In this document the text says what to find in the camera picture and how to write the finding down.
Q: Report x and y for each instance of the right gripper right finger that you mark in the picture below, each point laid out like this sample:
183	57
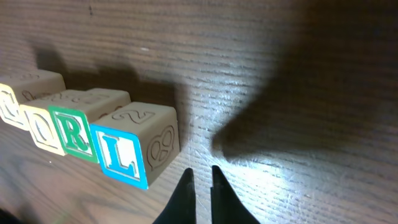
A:
226	207

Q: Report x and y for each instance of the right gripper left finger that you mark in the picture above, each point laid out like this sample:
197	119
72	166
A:
181	207

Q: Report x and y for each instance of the blue L block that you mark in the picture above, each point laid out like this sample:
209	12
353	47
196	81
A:
137	142

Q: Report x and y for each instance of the green R block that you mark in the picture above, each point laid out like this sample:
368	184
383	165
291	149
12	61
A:
72	120

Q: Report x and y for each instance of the yellow O block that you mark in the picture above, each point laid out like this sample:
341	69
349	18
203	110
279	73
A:
38	119

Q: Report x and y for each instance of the yellow C block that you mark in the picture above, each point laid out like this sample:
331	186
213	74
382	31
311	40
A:
17	89

